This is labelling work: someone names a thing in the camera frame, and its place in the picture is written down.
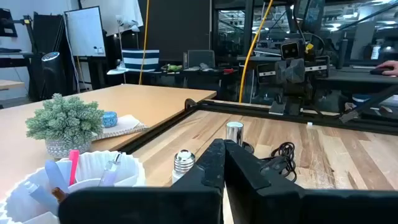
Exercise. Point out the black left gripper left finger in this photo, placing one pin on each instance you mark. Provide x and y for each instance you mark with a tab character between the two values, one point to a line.
140	205

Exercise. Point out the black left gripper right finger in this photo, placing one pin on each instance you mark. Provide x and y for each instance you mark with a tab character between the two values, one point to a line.
280	205

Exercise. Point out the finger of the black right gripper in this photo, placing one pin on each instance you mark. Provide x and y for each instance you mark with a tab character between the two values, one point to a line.
283	72
297	71

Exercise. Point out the chrome lamp socket base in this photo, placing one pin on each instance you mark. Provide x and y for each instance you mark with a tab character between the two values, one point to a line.
234	132

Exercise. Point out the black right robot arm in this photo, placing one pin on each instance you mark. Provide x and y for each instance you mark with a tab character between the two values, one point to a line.
298	91

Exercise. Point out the clear barrel pen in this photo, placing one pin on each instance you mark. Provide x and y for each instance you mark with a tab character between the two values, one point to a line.
109	171

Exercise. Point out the white ribbed pen holder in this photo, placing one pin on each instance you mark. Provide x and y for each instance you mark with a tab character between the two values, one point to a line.
102	171

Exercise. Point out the black computer mouse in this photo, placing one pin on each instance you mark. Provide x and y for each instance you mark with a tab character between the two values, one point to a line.
377	71

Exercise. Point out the person's hand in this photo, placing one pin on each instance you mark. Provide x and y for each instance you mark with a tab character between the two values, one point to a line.
390	67

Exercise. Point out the pink pen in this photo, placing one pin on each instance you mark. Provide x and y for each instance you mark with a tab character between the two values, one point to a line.
74	165

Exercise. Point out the brown pen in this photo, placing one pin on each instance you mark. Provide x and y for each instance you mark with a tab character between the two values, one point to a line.
59	194

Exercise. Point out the black monitor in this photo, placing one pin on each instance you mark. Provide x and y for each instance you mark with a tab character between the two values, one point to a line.
201	58

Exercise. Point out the lavender marker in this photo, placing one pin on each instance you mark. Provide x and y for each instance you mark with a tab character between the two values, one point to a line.
40	196
56	175

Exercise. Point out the blue round tin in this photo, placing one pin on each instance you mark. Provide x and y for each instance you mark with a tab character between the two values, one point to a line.
109	119

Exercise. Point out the tan wooden desk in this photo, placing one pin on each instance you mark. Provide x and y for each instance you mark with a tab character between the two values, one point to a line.
140	99

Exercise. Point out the green toy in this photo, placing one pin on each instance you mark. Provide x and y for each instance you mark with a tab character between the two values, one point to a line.
171	67

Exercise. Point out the green potted succulent plant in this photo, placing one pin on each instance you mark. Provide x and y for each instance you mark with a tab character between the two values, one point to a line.
65	121

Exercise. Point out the navy white striped box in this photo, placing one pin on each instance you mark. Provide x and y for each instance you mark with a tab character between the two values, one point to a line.
140	59

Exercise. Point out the white desk lamp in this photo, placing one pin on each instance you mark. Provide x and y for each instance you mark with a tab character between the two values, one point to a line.
122	46

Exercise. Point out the whiteboard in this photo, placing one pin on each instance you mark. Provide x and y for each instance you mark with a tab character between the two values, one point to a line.
84	31

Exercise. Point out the black folding panel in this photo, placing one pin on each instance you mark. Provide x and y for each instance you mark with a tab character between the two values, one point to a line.
46	37

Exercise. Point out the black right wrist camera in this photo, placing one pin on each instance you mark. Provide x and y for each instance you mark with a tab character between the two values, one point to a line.
290	50

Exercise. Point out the black aluminium table frame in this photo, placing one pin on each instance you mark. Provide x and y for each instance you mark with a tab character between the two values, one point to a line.
224	107

